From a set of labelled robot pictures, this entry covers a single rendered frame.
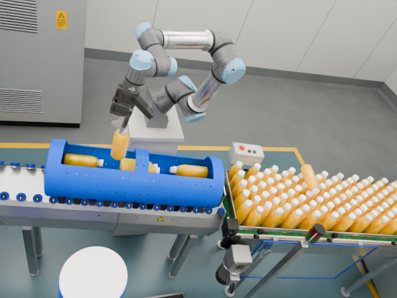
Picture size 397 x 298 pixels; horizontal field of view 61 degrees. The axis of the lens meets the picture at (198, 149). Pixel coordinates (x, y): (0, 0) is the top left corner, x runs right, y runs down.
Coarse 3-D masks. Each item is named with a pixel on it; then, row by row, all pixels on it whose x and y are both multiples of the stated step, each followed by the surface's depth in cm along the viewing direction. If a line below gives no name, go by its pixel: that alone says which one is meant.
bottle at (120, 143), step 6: (126, 132) 141; (114, 138) 142; (120, 138) 141; (126, 138) 142; (114, 144) 145; (120, 144) 143; (126, 144) 145; (114, 150) 147; (120, 150) 146; (126, 150) 151; (114, 156) 150; (120, 156) 150
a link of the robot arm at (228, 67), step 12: (216, 48) 150; (228, 48) 149; (216, 60) 151; (228, 60) 148; (240, 60) 149; (216, 72) 153; (228, 72) 148; (240, 72) 151; (204, 84) 166; (216, 84) 160; (228, 84) 155; (192, 96) 180; (204, 96) 170; (180, 108) 188; (192, 108) 179; (204, 108) 181; (192, 120) 184
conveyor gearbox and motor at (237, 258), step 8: (232, 248) 191; (240, 248) 193; (248, 248) 194; (224, 256) 200; (232, 256) 189; (240, 256) 189; (248, 256) 191; (224, 264) 197; (232, 264) 188; (240, 264) 189; (248, 264) 190; (216, 272) 211; (224, 272) 201; (232, 272) 195; (240, 272) 196; (224, 280) 206; (232, 280) 195; (232, 288) 199
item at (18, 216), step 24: (0, 168) 177; (0, 192) 168; (24, 192) 172; (0, 216) 169; (24, 216) 172; (48, 216) 174; (72, 216) 177; (96, 216) 180; (120, 216) 183; (144, 216) 186; (168, 216) 189
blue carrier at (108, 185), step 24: (72, 144) 175; (48, 168) 153; (72, 168) 156; (96, 168) 159; (144, 168) 166; (168, 168) 196; (216, 168) 178; (48, 192) 159; (72, 192) 160; (96, 192) 162; (120, 192) 165; (144, 192) 167; (168, 192) 170; (192, 192) 173; (216, 192) 176
